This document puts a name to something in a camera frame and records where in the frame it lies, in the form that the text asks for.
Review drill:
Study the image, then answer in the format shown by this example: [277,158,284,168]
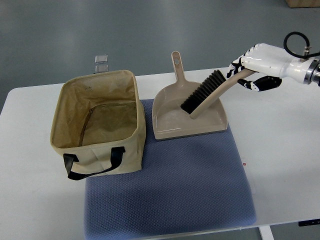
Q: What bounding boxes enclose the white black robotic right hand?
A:
[226,42,316,93]

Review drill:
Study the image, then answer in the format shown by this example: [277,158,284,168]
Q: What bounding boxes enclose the beige hand broom black bristles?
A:
[180,69,255,119]

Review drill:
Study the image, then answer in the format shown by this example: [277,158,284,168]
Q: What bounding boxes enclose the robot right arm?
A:
[281,31,320,86]

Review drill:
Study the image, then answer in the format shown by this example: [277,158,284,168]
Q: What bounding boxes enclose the cardboard box corner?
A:
[285,0,320,8]

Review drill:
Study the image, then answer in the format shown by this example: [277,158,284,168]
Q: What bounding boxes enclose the beige plastic dustpan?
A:
[152,51,228,140]

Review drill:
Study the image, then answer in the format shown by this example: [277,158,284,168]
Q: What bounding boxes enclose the blue textured mat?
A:
[84,99,256,240]

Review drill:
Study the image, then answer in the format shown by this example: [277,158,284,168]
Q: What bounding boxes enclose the clear plastic box on floor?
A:
[94,54,109,74]

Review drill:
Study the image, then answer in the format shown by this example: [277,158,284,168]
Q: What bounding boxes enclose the black table control panel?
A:
[298,218,320,227]

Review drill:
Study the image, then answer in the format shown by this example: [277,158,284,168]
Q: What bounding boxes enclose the white table leg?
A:
[258,225,274,240]

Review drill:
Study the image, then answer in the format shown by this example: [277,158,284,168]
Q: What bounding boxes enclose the yellow fabric bag black handle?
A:
[50,70,146,181]

